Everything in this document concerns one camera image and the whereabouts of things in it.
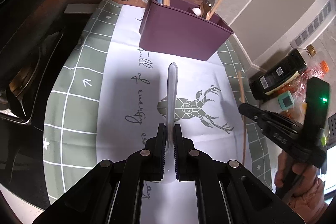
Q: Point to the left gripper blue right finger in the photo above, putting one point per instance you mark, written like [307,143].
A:
[226,191]

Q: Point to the orange cap chili bottle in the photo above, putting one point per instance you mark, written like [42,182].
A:
[297,87]

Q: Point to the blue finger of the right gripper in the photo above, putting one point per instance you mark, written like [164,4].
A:
[263,118]

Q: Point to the purple utensil holder box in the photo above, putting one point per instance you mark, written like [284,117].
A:
[176,30]

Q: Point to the white wall vent grille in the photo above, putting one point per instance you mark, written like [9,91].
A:
[316,26]

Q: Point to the white ceramic spoon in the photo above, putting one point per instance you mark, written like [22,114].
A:
[197,11]

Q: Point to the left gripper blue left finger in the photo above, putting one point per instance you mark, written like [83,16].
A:
[111,192]

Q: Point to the dark soy sauce bottle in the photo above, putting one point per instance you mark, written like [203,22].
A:
[286,70]

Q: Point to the person right hand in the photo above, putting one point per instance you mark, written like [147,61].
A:
[307,171]

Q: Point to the black wok pan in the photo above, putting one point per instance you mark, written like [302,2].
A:
[24,24]

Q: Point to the teal cap salt shaker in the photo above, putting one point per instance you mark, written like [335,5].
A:
[285,100]

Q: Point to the green white table cloth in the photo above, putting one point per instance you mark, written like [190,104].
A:
[109,98]

